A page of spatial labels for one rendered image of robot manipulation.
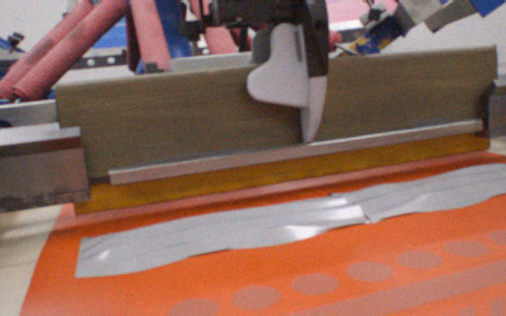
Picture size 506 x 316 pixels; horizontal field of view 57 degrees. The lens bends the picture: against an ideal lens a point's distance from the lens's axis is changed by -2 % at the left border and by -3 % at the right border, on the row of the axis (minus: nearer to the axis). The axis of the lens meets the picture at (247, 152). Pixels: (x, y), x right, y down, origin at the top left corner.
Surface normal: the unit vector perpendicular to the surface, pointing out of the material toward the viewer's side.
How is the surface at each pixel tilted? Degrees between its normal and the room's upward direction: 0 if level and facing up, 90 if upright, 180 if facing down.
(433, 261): 0
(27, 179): 90
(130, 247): 29
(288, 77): 84
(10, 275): 0
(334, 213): 33
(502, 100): 90
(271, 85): 84
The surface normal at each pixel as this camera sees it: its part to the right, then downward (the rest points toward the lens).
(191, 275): -0.09, -0.98
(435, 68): 0.27, 0.14
